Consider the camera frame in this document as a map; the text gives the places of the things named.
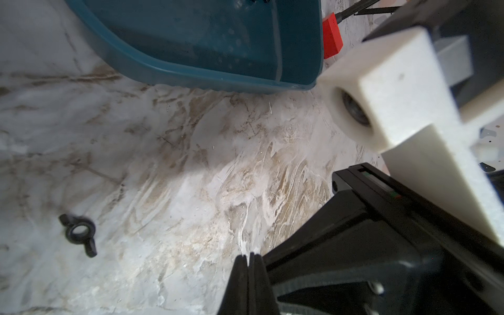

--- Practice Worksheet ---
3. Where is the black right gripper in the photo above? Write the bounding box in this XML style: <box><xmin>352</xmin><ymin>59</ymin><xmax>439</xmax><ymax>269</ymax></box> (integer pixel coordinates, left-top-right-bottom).
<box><xmin>264</xmin><ymin>164</ymin><xmax>503</xmax><ymax>314</ymax></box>

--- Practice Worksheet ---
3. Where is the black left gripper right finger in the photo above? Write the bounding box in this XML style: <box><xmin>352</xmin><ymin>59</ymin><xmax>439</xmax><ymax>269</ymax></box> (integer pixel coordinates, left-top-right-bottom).
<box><xmin>248</xmin><ymin>253</ymin><xmax>280</xmax><ymax>315</ymax></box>

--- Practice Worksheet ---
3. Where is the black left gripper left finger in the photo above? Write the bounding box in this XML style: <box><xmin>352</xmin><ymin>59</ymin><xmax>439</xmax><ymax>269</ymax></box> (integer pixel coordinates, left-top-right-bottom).
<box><xmin>217</xmin><ymin>255</ymin><xmax>248</xmax><ymax>315</ymax></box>

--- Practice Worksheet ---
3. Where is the black wing nut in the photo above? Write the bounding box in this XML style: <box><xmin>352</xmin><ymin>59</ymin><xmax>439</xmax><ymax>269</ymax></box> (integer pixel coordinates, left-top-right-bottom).
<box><xmin>59</xmin><ymin>214</ymin><xmax>98</xmax><ymax>258</ymax></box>

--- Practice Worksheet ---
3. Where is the teal plastic storage box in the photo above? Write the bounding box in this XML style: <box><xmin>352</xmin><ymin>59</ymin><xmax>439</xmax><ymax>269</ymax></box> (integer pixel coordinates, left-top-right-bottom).
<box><xmin>68</xmin><ymin>1</ymin><xmax>323</xmax><ymax>94</ymax></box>

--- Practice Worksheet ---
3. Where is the red block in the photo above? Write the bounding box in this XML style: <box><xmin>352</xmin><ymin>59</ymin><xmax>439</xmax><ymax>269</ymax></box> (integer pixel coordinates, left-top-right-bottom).
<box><xmin>322</xmin><ymin>13</ymin><xmax>344</xmax><ymax>60</ymax></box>

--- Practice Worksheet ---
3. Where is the black music stand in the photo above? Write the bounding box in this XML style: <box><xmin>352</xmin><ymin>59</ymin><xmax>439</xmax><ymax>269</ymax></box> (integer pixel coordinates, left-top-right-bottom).
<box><xmin>335</xmin><ymin>0</ymin><xmax>399</xmax><ymax>23</ymax></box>

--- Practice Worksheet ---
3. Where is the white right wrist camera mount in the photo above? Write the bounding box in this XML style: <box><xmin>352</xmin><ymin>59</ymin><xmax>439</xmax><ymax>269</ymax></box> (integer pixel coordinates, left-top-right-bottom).
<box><xmin>316</xmin><ymin>27</ymin><xmax>503</xmax><ymax>244</ymax></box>

